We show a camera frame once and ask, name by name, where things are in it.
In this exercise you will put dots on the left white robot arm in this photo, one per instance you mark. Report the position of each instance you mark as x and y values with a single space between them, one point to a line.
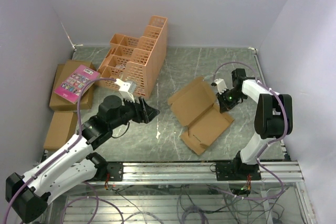
30 194

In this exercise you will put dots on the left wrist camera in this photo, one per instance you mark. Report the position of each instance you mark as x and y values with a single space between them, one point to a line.
126 89

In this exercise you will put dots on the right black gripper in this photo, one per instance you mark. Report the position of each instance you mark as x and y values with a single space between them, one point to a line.
224 106

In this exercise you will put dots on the brown cardboard box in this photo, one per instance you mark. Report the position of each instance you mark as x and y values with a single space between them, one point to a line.
195 108

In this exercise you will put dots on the large closed cardboard box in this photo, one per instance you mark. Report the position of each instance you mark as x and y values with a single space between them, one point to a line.
59 104

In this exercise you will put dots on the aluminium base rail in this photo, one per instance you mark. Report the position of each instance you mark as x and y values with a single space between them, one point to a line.
200 173

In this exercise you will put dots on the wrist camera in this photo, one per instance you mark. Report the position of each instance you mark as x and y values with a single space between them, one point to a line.
220 85
126 89

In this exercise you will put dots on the pink book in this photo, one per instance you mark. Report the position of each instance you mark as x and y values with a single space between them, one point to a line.
72 82

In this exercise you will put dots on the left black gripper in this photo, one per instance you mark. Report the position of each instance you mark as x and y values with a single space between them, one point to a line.
143 112

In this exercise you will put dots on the small closed cardboard box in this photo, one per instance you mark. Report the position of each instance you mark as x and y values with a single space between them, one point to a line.
62 128

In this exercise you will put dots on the orange plastic organizer rack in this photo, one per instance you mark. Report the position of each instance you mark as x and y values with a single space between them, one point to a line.
138 59

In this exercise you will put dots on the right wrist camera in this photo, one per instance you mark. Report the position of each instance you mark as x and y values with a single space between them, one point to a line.
220 85

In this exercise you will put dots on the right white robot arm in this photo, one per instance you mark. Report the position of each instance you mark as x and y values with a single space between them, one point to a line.
273 121

